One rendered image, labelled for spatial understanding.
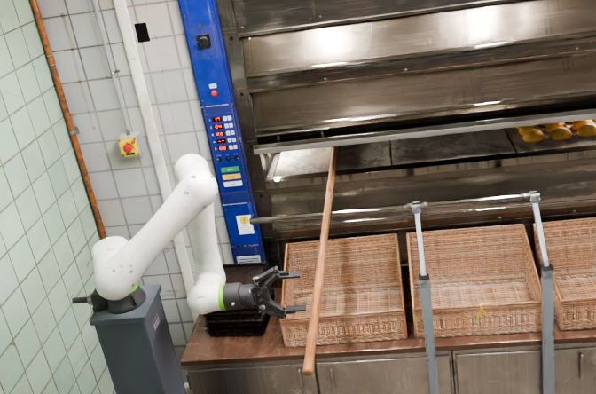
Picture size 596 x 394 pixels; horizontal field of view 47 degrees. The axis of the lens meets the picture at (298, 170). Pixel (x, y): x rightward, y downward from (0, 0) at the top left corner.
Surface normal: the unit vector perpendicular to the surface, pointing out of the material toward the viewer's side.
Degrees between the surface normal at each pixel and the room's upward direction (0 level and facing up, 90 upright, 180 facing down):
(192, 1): 90
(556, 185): 71
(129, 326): 90
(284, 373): 90
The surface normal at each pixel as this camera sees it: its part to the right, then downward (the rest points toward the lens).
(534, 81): -0.15, 0.07
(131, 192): -0.10, 0.40
